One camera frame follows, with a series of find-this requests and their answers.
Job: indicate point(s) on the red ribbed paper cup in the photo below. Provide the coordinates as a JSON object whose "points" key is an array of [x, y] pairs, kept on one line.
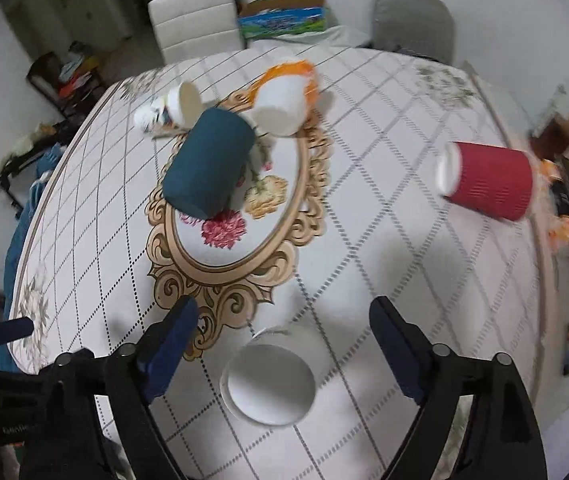
{"points": [[494, 180]]}

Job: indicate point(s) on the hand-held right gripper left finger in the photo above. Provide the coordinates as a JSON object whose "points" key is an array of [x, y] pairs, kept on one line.
{"points": [[167, 355]]}

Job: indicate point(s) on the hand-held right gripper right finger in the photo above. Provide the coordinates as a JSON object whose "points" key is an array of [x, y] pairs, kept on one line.
{"points": [[400, 355]]}

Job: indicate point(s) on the teal paper cup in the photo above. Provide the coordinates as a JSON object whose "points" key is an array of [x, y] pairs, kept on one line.
{"points": [[209, 160]]}

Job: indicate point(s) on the white and orange paper cup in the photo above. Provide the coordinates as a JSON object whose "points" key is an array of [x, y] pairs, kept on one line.
{"points": [[282, 100]]}

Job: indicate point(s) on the white printed paper cup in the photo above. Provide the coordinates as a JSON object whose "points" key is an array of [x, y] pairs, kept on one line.
{"points": [[177, 105]]}

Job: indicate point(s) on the dark wooden shelf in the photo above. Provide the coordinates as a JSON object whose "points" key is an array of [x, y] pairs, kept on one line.
{"points": [[72, 77]]}

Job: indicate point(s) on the white padded chair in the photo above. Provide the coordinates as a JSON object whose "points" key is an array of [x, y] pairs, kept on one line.
{"points": [[194, 20]]}

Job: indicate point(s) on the plain white paper cup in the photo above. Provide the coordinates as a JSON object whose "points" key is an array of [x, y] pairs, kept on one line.
{"points": [[269, 385]]}

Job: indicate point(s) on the grey padded chair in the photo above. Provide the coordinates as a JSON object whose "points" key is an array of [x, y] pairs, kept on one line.
{"points": [[412, 25]]}

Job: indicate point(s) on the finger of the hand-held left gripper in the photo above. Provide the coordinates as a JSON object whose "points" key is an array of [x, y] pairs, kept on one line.
{"points": [[9, 330]]}

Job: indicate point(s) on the blue cloth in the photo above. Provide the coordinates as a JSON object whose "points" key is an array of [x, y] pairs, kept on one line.
{"points": [[22, 240]]}

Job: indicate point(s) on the cardboard box with colourful print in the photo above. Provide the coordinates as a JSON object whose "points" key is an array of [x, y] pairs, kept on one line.
{"points": [[284, 20]]}

